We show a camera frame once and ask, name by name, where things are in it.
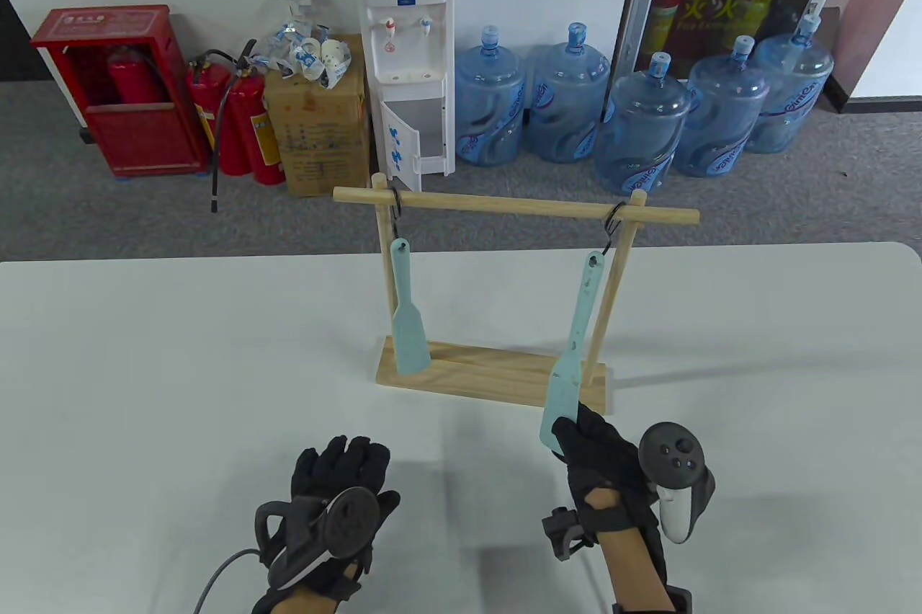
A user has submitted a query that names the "dark grey left-hand controller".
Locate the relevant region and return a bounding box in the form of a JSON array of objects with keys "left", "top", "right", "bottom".
[{"left": 255, "top": 488, "right": 382, "bottom": 590}]

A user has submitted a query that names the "person's left forearm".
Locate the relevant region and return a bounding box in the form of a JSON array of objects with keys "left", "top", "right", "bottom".
[{"left": 254, "top": 562, "right": 362, "bottom": 614}]

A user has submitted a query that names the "red fire extinguisher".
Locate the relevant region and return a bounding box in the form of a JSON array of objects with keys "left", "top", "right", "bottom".
[
  {"left": 107, "top": 44, "right": 169, "bottom": 105},
  {"left": 210, "top": 39, "right": 287, "bottom": 214},
  {"left": 187, "top": 49, "right": 250, "bottom": 177}
]

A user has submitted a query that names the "person's left hand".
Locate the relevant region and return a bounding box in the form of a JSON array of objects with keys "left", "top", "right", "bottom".
[{"left": 255, "top": 435, "right": 401, "bottom": 595}]

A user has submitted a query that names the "pile of paper cups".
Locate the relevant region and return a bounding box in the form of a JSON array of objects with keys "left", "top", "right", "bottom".
[{"left": 262, "top": 22, "right": 354, "bottom": 91}]

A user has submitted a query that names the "blue water jug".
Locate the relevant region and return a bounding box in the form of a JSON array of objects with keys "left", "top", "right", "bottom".
[
  {"left": 455, "top": 25, "right": 529, "bottom": 167},
  {"left": 524, "top": 22, "right": 612, "bottom": 164},
  {"left": 673, "top": 35, "right": 771, "bottom": 179},
  {"left": 745, "top": 14, "right": 836, "bottom": 156},
  {"left": 594, "top": 51, "right": 694, "bottom": 196}
]

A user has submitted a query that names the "brown cardboard box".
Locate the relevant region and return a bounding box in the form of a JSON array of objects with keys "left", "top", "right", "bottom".
[{"left": 264, "top": 33, "right": 370, "bottom": 199}]

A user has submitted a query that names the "white water dispenser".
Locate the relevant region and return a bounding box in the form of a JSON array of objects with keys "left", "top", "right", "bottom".
[{"left": 352, "top": 0, "right": 457, "bottom": 177}]

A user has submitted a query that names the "grey and white right-hand controller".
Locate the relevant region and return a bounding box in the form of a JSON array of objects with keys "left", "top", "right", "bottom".
[{"left": 637, "top": 422, "right": 718, "bottom": 544}]

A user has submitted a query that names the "person's right hand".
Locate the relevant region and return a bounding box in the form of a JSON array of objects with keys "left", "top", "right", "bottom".
[{"left": 550, "top": 401, "right": 661, "bottom": 551}]

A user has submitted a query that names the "wooden hanging rack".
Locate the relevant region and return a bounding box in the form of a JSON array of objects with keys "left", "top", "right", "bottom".
[{"left": 333, "top": 173, "right": 701, "bottom": 410}]

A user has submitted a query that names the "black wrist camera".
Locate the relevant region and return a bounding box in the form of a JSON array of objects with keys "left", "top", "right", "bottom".
[{"left": 542, "top": 507, "right": 597, "bottom": 561}]

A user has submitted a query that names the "black forearm strap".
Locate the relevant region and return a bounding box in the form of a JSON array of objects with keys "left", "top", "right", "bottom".
[{"left": 611, "top": 587, "right": 694, "bottom": 614}]

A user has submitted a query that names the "red fire extinguisher cabinet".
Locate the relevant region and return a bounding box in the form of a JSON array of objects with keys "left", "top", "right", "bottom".
[{"left": 30, "top": 4, "right": 211, "bottom": 179}]

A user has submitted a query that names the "grey cable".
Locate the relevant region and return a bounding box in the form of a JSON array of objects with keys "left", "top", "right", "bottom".
[{"left": 190, "top": 548, "right": 264, "bottom": 614}]

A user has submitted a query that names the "long light blue spatula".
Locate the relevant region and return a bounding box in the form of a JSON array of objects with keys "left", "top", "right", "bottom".
[{"left": 540, "top": 251, "right": 607, "bottom": 461}]

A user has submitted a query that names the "brown wooden door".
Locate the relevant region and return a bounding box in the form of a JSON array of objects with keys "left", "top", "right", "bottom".
[{"left": 818, "top": 0, "right": 922, "bottom": 115}]

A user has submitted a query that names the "short light blue spatula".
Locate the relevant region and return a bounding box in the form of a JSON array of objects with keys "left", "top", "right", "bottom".
[{"left": 389, "top": 238, "right": 432, "bottom": 376}]

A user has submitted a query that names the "person's right forearm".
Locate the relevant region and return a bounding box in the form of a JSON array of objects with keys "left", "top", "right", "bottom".
[{"left": 585, "top": 489, "right": 672, "bottom": 614}]

